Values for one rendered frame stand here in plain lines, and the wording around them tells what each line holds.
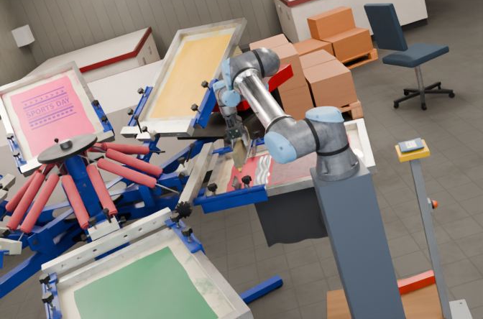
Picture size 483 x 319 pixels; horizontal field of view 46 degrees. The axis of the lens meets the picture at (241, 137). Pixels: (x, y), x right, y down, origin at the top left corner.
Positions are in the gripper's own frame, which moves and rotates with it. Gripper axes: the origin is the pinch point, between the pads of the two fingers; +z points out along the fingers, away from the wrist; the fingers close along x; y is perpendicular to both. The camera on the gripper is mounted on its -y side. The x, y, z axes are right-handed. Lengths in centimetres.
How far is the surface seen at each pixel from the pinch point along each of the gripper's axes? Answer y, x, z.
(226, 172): -8.4, -13.4, 13.3
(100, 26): -769, -360, -16
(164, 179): 2.8, -42.1, 4.9
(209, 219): -148, -78, 108
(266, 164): -5.6, 8.0, 12.9
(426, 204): 14, 77, 42
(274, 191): 29.0, 14.6, 12.1
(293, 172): 9.9, 22.2, 13.5
